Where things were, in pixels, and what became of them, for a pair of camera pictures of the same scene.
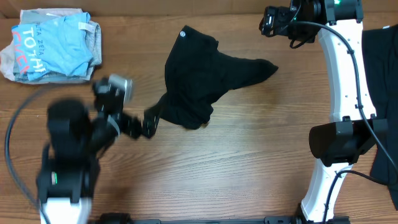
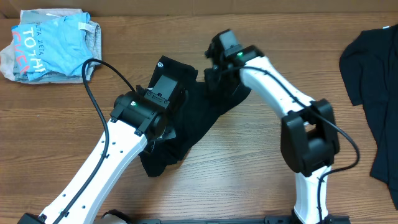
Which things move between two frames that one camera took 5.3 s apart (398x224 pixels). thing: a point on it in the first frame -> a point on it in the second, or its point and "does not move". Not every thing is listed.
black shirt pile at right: (380, 53) does not move
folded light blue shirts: (8, 65) does not move
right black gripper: (268, 21) -> (210, 75)
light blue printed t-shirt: (60, 44) does not move
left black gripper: (137, 126) -> (168, 134)
